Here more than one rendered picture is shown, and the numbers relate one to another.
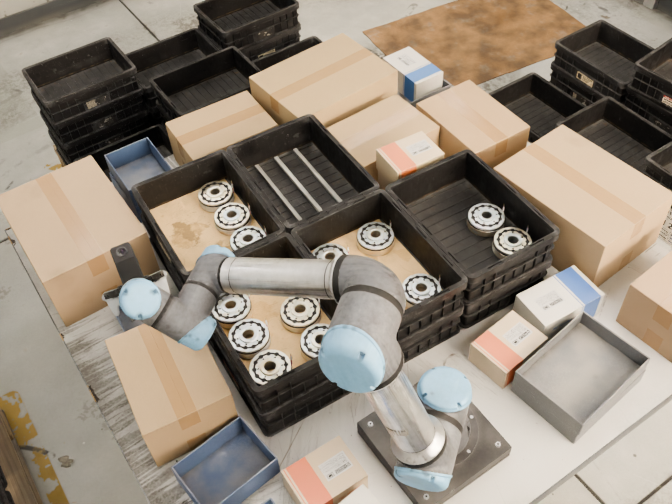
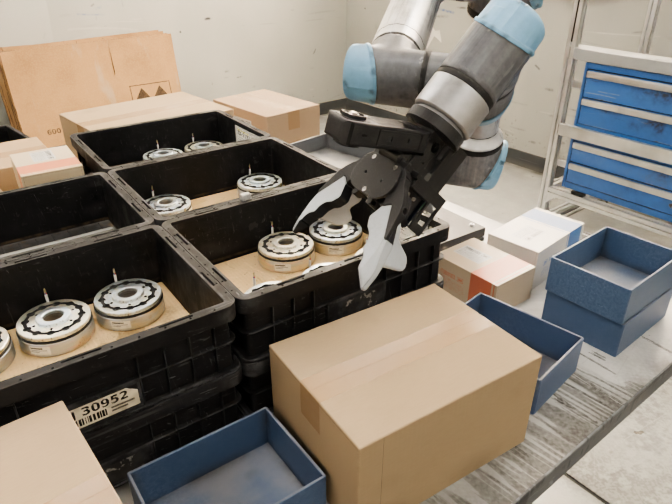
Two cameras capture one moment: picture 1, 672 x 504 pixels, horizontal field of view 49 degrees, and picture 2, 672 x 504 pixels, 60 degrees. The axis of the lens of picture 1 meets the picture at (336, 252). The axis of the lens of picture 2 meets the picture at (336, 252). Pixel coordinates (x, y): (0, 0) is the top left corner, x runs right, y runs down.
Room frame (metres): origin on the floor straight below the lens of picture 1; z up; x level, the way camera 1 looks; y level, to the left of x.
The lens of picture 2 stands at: (1.17, 1.04, 1.36)
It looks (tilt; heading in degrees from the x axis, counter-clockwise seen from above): 29 degrees down; 262
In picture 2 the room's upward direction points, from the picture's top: straight up
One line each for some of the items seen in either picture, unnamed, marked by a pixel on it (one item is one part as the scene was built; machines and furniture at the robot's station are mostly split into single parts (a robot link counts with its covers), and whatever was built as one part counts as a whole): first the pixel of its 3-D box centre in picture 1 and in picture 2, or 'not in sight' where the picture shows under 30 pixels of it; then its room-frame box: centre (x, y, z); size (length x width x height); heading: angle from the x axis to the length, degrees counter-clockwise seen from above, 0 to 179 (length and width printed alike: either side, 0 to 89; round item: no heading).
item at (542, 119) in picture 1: (536, 127); not in sight; (2.50, -0.91, 0.26); 0.40 x 0.30 x 0.23; 31
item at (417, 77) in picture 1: (412, 75); not in sight; (2.25, -0.32, 0.75); 0.20 x 0.12 x 0.09; 31
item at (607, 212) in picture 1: (575, 205); (152, 144); (1.50, -0.71, 0.80); 0.40 x 0.30 x 0.20; 35
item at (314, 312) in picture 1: (300, 310); (285, 245); (1.14, 0.10, 0.86); 0.10 x 0.10 x 0.01
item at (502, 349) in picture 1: (507, 348); not in sight; (1.06, -0.43, 0.74); 0.16 x 0.12 x 0.07; 127
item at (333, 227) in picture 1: (376, 270); (228, 199); (1.25, -0.10, 0.87); 0.40 x 0.30 x 0.11; 28
